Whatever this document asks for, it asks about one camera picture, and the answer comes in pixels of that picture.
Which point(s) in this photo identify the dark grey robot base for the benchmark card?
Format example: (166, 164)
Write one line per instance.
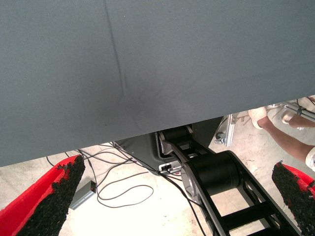
(140, 150)

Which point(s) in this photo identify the dark grey table cloth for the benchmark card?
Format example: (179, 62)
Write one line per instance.
(147, 61)

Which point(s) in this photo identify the black robot torso frame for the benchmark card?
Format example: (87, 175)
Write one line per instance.
(216, 172)

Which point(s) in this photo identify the grey power strip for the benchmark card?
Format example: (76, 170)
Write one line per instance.
(82, 196)

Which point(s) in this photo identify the white patterned shorts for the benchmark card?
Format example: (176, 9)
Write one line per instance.
(311, 159)

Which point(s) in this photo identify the white shoe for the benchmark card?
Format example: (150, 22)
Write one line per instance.
(256, 115)
(280, 115)

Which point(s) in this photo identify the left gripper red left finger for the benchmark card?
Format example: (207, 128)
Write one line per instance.
(37, 209)

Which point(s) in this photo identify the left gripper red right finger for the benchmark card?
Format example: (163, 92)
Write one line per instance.
(300, 204)

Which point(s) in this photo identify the bare person leg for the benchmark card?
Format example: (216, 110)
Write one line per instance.
(302, 121)
(283, 136)

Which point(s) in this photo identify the aluminium frame rail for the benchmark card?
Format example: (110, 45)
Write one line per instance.
(295, 107)

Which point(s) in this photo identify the aluminium frame leg with caster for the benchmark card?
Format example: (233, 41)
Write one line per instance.
(227, 130)

